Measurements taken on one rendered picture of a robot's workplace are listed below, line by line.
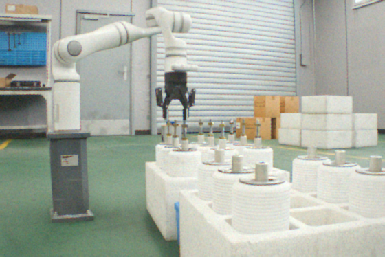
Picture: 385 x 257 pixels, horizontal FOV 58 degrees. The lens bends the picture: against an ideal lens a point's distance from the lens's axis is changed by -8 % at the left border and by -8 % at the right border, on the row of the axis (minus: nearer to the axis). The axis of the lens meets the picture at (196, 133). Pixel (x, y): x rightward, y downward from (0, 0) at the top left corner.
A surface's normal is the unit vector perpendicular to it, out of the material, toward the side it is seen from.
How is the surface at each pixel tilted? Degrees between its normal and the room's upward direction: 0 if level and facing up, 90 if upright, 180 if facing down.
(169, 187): 90
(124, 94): 90
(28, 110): 90
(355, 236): 90
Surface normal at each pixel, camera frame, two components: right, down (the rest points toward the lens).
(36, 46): 0.40, 0.04
